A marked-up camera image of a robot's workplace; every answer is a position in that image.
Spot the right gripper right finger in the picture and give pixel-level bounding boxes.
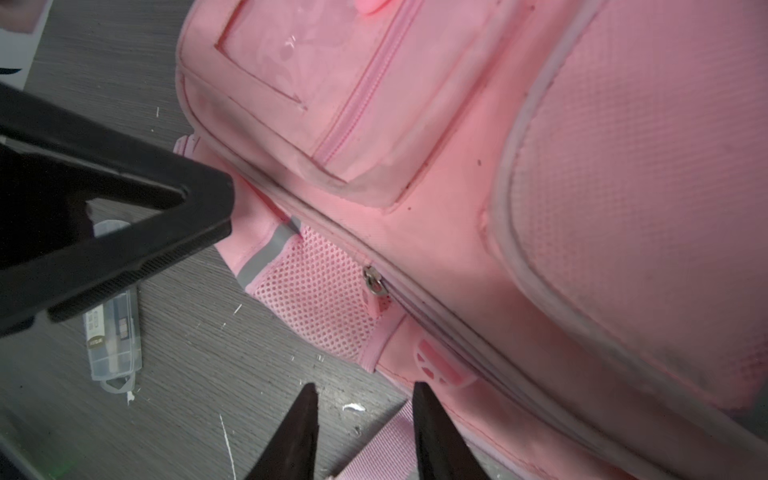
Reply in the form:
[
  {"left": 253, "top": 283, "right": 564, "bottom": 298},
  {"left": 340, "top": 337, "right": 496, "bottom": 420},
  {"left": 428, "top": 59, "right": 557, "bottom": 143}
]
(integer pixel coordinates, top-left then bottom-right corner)
[{"left": 412, "top": 382, "right": 489, "bottom": 480}]

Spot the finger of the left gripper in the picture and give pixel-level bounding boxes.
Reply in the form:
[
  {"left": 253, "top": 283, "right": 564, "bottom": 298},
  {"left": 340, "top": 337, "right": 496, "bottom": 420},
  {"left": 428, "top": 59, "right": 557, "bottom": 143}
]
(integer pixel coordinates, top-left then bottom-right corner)
[{"left": 1, "top": 86, "right": 234, "bottom": 336}]

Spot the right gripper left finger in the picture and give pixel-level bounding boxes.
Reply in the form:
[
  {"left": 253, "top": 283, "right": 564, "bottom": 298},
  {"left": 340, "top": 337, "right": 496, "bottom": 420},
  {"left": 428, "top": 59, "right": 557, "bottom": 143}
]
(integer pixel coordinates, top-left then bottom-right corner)
[{"left": 246, "top": 383, "right": 319, "bottom": 480}]

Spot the pink student backpack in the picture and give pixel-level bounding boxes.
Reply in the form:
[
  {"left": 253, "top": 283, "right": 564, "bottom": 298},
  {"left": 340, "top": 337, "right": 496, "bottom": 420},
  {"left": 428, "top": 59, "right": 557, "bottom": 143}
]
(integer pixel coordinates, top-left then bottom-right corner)
[{"left": 176, "top": 1, "right": 767, "bottom": 479}]

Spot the clear plastic small case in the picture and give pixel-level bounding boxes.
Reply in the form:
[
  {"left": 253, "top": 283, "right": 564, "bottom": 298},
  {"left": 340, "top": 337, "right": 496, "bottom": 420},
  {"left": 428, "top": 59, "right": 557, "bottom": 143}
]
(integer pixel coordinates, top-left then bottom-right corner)
[{"left": 82, "top": 218, "right": 144, "bottom": 396}]

